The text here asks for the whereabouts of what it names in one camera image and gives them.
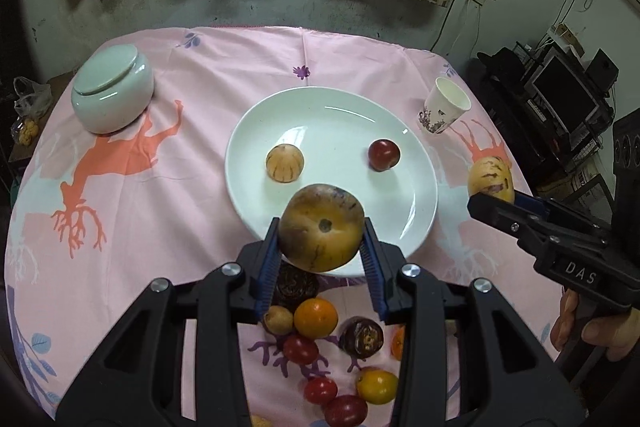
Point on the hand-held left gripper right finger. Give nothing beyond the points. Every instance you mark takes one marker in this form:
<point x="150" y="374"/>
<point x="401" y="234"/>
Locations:
<point x="372" y="272"/>

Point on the small yellow round fruit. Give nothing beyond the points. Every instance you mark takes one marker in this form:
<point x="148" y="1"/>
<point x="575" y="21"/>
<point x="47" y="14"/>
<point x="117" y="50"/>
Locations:
<point x="278" y="321"/>
<point x="260" y="422"/>

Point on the striped pepino melon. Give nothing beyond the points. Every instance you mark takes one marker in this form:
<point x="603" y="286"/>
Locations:
<point x="284" y="162"/>

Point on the dark purple water chestnut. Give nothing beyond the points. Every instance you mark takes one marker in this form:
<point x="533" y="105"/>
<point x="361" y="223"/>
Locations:
<point x="361" y="336"/>
<point x="297" y="284"/>

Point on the black computer desk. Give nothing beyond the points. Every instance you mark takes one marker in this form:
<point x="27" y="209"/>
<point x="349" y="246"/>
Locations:
<point x="505" y="82"/>

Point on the small black speaker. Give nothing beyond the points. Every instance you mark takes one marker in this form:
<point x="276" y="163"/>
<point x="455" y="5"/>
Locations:
<point x="602" y="69"/>

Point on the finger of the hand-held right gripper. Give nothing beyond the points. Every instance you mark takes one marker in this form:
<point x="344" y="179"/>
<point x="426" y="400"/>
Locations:
<point x="500" y="212"/>
<point x="532" y="203"/>

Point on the person's right hand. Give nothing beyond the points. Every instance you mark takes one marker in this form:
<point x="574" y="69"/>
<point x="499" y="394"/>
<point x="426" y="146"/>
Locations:
<point x="612" y="334"/>

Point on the smooth orange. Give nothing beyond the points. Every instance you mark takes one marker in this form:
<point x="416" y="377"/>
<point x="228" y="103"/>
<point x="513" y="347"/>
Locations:
<point x="398" y="342"/>

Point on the pale green ceramic jar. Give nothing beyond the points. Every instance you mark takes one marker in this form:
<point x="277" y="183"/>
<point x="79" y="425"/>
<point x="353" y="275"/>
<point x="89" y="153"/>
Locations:
<point x="115" y="107"/>

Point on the large brown-yellow pepino melon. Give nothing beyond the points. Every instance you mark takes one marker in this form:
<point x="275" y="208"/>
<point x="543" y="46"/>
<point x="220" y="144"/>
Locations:
<point x="305" y="217"/>

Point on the small cardboard box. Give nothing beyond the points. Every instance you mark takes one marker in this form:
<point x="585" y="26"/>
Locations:
<point x="567" y="38"/>

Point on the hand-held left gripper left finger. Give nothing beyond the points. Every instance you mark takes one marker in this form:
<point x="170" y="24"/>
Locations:
<point x="267" y="267"/>

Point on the red tomato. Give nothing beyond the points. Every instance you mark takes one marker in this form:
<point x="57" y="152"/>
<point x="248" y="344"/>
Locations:
<point x="320" y="390"/>
<point x="300" y="349"/>

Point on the large dark red plum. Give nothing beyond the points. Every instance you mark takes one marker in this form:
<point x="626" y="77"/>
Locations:
<point x="346" y="411"/>

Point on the smooth yellow pepino melon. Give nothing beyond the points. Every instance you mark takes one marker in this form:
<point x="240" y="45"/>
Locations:
<point x="487" y="174"/>

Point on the computer monitor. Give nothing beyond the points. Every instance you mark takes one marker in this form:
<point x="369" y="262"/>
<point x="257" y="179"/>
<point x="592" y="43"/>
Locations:
<point x="562" y="89"/>

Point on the printed paper cup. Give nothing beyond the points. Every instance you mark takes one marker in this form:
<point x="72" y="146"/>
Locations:
<point x="442" y="107"/>

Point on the white round plate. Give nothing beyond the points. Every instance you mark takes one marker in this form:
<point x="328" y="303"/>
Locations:
<point x="325" y="127"/>

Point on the pale green jar lid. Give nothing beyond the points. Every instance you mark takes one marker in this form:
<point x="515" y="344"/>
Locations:
<point x="102" y="67"/>

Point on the clear plastic bag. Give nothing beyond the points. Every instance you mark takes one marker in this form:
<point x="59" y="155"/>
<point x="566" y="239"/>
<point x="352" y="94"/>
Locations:
<point x="31" y="107"/>

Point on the pink printed tablecloth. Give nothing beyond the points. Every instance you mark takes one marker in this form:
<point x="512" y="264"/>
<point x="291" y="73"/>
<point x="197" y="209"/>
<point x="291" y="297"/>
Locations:
<point x="175" y="217"/>

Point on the orange mandarin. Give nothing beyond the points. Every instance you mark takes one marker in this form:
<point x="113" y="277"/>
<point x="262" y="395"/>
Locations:
<point x="315" y="318"/>

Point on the orange yellow tomato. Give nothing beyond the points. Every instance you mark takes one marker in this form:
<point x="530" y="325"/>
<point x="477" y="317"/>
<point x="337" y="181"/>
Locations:
<point x="376" y="387"/>

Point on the large black speaker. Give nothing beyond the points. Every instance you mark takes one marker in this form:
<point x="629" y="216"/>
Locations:
<point x="627" y="147"/>

